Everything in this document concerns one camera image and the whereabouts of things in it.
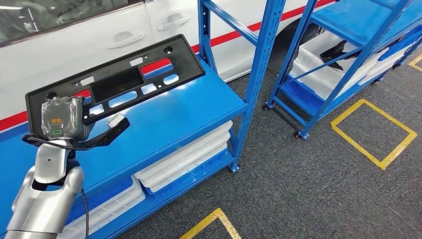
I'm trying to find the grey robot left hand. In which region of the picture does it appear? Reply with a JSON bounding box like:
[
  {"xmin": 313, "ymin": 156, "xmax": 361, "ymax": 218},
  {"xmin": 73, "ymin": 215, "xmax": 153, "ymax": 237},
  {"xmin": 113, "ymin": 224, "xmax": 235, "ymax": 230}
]
[{"xmin": 41, "ymin": 96, "xmax": 91, "ymax": 142}]

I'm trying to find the black plastic plate frame part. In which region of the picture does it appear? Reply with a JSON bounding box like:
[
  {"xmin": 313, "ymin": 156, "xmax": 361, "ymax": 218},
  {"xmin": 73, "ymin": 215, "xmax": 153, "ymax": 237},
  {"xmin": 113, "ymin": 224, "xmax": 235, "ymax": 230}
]
[{"xmin": 25, "ymin": 34, "xmax": 206, "ymax": 136}]

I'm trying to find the blue metal shelf rack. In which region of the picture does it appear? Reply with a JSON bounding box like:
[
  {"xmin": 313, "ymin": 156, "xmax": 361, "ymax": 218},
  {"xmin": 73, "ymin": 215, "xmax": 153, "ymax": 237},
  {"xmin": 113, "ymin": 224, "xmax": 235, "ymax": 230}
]
[
  {"xmin": 263, "ymin": 0, "xmax": 422, "ymax": 139},
  {"xmin": 0, "ymin": 0, "xmax": 287, "ymax": 239}
]

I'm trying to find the black plastic part in bin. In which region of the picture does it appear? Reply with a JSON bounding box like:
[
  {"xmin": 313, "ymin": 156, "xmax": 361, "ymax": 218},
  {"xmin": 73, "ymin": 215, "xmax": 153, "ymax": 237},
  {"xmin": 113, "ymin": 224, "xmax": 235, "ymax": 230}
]
[{"xmin": 319, "ymin": 39, "xmax": 365, "ymax": 71}]

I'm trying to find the white car red stripe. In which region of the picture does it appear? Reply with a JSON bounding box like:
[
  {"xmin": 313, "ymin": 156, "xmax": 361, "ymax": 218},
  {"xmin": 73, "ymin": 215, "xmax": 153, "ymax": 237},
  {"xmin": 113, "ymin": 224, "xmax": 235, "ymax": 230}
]
[{"xmin": 0, "ymin": 0, "xmax": 333, "ymax": 132}]

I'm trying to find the blue plastic crate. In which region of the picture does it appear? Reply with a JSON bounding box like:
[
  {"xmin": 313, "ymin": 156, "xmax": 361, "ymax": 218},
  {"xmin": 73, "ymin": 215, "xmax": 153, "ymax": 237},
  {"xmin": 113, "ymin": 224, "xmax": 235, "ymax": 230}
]
[
  {"xmin": 283, "ymin": 75, "xmax": 327, "ymax": 115},
  {"xmin": 145, "ymin": 146, "xmax": 235, "ymax": 200},
  {"xmin": 378, "ymin": 26, "xmax": 422, "ymax": 62}
]

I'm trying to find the white plastic bin stack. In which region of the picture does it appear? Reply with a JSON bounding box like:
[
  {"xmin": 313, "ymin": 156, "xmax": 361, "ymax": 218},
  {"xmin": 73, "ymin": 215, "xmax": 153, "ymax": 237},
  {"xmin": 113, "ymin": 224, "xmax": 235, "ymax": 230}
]
[{"xmin": 357, "ymin": 41, "xmax": 417, "ymax": 86}]

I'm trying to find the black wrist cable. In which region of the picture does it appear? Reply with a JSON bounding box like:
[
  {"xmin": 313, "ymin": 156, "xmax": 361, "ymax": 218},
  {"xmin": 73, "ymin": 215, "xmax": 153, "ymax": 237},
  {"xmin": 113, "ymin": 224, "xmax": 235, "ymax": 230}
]
[{"xmin": 22, "ymin": 133, "xmax": 90, "ymax": 239}]

